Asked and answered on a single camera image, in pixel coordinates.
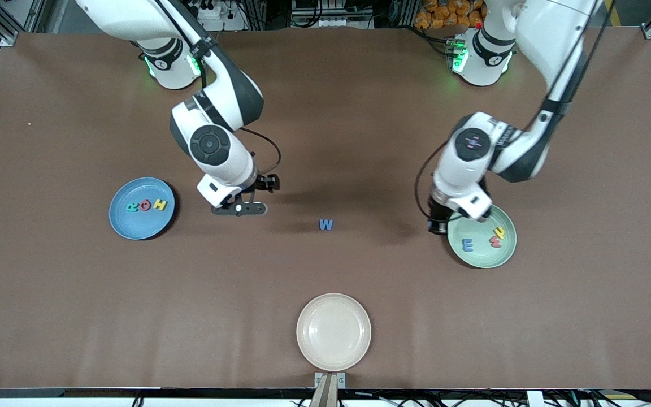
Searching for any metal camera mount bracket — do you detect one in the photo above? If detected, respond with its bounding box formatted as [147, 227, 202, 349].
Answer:
[314, 372, 347, 407]

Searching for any electronics rack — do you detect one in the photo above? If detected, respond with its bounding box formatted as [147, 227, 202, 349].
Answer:
[290, 0, 376, 30]

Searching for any orange packets pile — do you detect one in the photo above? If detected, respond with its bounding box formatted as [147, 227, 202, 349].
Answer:
[414, 0, 485, 30]

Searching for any brown table cover sheet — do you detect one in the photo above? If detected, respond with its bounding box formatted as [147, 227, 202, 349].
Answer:
[0, 27, 651, 391]

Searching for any blue plate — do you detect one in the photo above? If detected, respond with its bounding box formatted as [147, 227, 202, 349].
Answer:
[109, 177, 176, 240]

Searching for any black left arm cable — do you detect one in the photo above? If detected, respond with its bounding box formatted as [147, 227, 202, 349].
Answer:
[414, 0, 614, 222]

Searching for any green plate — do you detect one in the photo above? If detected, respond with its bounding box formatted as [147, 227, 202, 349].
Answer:
[447, 203, 518, 269]

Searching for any black table edge rail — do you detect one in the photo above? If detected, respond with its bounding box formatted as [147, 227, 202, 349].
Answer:
[0, 388, 651, 400]

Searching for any beige plate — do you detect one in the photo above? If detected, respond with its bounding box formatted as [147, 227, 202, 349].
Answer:
[296, 293, 372, 372]

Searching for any white power strip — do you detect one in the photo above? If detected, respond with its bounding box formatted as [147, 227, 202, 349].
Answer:
[181, 0, 223, 21]

